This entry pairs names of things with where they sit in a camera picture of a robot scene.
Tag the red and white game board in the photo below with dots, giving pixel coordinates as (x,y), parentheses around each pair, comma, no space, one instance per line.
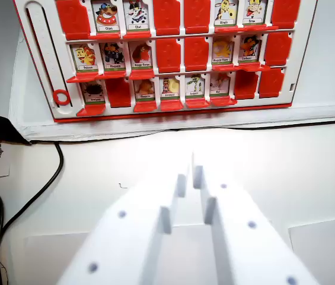
(167,71)

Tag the red board flap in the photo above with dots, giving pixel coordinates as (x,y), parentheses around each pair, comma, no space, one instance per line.
(197,104)

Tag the white paper sheet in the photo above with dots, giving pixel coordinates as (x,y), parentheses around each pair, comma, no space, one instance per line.
(327,252)

